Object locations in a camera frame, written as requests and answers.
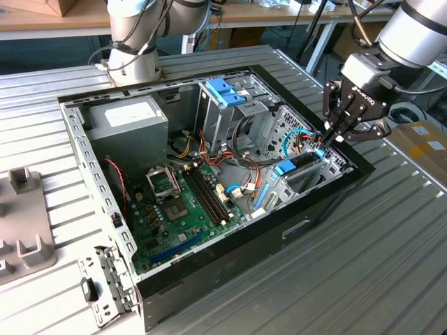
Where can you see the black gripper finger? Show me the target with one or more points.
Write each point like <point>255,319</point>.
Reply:
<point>333,101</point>
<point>370,134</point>

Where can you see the hard disk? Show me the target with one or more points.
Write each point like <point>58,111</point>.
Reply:
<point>283,167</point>

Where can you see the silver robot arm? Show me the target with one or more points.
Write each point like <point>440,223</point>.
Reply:
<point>132,35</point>

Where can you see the grey metal disk bay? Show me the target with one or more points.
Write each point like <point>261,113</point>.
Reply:
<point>276,195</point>

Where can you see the perforated metal front cage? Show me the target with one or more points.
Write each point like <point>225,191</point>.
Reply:
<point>297,118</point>

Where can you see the large cardboard box with labels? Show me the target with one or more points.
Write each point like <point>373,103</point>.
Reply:
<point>419,150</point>

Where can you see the cardboard sheet under desk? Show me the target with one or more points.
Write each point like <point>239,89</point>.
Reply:
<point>344,42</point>

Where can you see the black tripod pole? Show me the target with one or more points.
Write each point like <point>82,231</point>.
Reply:
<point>316,21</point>

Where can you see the long wooden desk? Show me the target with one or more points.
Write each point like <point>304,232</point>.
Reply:
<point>265,15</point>

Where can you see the blue drive cage latch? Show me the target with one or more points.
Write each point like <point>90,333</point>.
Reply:
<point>223,94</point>

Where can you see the grey metal drive cage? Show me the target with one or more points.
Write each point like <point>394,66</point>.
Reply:
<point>216,122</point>

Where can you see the black RAM slot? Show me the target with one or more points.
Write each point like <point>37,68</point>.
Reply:
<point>199,195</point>
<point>204,195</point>
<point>208,195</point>
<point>213,195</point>

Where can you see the black open PC case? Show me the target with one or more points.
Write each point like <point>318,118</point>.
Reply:
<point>244,251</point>

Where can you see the CPU socket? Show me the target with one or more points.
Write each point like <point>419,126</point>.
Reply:
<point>176,211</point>

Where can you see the grey power supply unit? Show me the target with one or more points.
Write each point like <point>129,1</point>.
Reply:
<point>132,139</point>

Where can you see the blue expansion slot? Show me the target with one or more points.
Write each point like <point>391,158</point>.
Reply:
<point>178,246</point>

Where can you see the green motherboard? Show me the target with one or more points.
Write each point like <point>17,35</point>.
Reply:
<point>167,240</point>

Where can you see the small brown cardboard box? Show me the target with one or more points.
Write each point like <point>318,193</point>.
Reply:
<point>52,5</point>

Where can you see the grey parts rack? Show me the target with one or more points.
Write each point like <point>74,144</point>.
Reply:
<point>21,216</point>

